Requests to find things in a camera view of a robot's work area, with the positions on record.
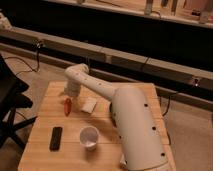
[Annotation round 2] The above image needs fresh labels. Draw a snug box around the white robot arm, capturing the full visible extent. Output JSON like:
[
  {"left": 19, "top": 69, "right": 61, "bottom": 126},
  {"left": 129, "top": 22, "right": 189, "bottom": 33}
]
[{"left": 65, "top": 64, "right": 171, "bottom": 171}]

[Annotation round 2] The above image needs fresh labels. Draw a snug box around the white sponge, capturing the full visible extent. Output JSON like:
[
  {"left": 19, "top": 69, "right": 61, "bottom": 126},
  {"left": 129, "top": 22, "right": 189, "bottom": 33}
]
[{"left": 81, "top": 97, "right": 97, "bottom": 113}]

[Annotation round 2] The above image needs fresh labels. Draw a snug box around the wooden table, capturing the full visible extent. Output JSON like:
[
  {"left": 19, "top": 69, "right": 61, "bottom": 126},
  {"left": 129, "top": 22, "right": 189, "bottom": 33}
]
[{"left": 17, "top": 81, "right": 177, "bottom": 171}]

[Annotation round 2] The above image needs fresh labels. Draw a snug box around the clear plastic cup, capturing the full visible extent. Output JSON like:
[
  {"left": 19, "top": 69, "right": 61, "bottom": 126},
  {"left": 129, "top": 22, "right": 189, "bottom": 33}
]
[{"left": 79, "top": 126, "right": 99, "bottom": 150}]

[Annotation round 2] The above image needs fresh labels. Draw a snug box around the black remote control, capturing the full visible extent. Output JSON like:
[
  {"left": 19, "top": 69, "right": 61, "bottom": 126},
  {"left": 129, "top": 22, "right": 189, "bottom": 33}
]
[{"left": 49, "top": 127, "right": 62, "bottom": 151}]

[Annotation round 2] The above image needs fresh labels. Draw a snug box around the green bowl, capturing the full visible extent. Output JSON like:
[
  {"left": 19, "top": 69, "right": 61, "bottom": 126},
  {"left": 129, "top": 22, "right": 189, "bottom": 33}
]
[{"left": 109, "top": 103, "right": 117, "bottom": 127}]

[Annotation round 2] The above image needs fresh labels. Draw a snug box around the black office chair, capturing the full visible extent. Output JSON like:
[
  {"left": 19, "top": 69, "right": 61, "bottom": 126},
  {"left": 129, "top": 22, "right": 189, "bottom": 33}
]
[{"left": 0, "top": 54, "right": 36, "bottom": 149}]

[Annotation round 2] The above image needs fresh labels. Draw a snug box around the white plastic bottle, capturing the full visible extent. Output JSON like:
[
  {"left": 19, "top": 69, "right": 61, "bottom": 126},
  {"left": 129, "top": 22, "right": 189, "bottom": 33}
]
[{"left": 120, "top": 154, "right": 127, "bottom": 169}]

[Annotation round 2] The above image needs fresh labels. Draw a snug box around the black cable on floor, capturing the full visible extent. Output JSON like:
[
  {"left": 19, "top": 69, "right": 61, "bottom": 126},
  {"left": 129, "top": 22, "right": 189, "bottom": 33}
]
[{"left": 3, "top": 39, "right": 44, "bottom": 76}]

